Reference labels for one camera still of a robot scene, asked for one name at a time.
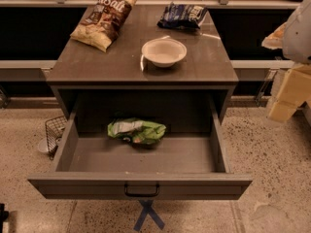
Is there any brown sea salt chip bag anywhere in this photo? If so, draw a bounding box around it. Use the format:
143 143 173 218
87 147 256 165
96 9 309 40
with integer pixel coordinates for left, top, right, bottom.
71 0 137 51

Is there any green rice chip bag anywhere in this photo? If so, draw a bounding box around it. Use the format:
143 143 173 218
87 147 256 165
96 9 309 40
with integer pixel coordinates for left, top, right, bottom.
107 117 166 145

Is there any black drawer handle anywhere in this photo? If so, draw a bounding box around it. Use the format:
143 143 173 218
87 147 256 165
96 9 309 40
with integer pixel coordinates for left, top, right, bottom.
124 184 159 198

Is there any blue chip bag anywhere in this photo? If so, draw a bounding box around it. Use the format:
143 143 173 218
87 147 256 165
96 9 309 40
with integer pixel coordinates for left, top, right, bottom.
157 3 208 29

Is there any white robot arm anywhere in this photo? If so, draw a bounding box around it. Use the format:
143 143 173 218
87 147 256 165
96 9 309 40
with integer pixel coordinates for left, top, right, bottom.
261 0 311 122

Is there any grey drawer cabinet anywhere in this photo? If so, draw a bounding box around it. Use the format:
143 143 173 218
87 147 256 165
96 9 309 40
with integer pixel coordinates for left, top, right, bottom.
47 5 238 118

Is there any blue tape cross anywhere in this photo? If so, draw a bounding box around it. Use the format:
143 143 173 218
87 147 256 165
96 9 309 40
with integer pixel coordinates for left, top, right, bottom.
134 200 165 231

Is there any white bowl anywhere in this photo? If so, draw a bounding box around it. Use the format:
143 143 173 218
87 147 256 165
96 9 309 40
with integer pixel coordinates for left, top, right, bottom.
142 38 187 68

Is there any white cup on floor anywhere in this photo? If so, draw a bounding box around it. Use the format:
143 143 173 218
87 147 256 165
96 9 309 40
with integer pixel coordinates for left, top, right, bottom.
37 138 49 153

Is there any black wire basket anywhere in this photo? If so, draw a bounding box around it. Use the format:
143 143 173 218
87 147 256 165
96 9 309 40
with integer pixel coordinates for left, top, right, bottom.
45 116 67 159

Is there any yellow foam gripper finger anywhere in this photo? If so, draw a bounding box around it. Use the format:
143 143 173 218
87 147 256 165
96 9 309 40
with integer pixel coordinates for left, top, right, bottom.
261 22 287 50
267 64 311 122

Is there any open grey top drawer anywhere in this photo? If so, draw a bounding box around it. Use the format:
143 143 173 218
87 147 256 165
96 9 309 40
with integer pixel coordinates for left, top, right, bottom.
28 91 252 200

